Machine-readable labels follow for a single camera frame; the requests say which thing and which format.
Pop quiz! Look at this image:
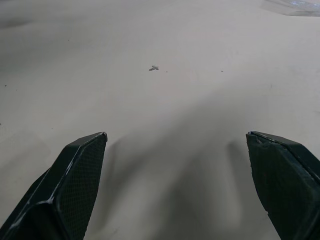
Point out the clear plastic item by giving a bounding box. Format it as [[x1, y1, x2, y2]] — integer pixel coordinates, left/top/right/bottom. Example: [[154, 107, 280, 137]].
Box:
[[261, 0, 320, 18]]

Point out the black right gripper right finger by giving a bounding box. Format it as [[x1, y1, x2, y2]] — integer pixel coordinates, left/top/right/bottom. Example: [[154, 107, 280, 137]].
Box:
[[245, 130, 320, 240]]

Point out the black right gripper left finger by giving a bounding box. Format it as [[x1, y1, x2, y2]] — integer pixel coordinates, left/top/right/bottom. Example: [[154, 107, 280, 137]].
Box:
[[0, 131, 109, 240]]

